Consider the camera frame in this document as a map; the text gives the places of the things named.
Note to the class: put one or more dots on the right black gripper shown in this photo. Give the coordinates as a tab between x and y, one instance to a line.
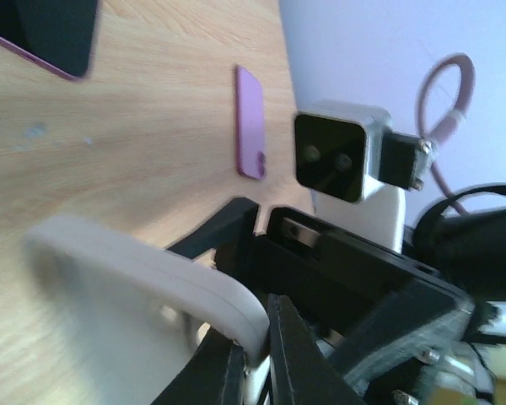
398	315

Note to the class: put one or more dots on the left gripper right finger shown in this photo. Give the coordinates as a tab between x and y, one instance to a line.
299	372

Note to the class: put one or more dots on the dark red phone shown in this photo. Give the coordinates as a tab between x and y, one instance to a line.
57	35

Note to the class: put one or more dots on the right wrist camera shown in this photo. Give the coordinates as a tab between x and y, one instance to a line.
349	151

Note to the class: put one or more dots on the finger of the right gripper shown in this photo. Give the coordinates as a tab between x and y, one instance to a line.
234	221

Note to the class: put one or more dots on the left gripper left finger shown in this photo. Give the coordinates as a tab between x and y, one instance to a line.
213	376

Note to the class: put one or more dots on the cream white phone case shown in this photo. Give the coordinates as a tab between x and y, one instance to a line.
131	311

